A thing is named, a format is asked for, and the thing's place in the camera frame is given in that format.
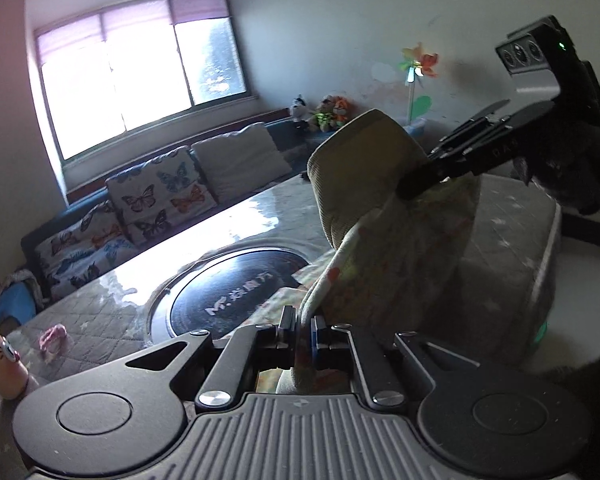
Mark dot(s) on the upright butterfly print cushion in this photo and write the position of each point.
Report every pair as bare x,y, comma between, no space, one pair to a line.
155,197

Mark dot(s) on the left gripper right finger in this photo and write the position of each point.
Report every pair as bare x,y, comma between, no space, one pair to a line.
354,351

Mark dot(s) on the window with metal frame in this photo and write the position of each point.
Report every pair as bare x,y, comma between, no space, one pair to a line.
121,69

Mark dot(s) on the clear plastic storage box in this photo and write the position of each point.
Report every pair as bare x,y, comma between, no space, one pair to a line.
416,128

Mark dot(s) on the low butterfly print cushion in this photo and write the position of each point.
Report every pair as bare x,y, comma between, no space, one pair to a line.
84,251

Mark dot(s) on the black white plush toy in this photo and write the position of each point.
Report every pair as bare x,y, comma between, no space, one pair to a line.
299,113

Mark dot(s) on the orange plush toy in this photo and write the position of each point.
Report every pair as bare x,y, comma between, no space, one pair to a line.
341,112

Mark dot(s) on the round black induction cooktop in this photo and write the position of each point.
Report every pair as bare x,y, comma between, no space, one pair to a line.
220,293

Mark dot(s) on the blue cloth on sofa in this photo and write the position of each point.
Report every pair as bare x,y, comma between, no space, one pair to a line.
21,298

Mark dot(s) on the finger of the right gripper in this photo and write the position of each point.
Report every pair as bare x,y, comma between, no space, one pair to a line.
455,164
474,133

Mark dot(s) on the plain beige cushion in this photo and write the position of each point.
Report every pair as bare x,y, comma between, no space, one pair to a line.
239,162

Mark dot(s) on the brown plush bear toy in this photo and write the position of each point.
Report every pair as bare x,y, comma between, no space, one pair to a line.
324,117

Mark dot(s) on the dark blue sofa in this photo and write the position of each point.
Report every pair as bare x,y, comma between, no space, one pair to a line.
296,147

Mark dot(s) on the colourful patterned child garment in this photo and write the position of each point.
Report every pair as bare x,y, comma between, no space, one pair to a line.
392,259

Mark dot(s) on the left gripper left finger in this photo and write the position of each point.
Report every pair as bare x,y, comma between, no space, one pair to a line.
251,350

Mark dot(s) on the colourful paper pinwheel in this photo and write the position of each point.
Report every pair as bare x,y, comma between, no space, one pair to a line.
417,64

